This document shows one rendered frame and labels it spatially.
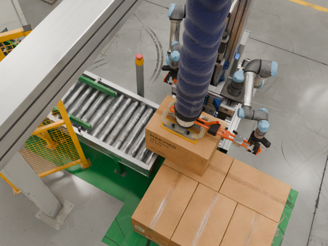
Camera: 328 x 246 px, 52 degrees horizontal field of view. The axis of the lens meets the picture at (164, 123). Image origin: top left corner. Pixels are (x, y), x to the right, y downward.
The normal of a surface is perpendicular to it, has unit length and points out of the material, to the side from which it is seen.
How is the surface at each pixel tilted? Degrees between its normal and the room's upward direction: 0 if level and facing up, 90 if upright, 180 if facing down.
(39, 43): 0
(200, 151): 0
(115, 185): 0
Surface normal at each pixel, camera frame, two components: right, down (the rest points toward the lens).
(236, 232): 0.04, -0.49
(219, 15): 0.44, 0.66
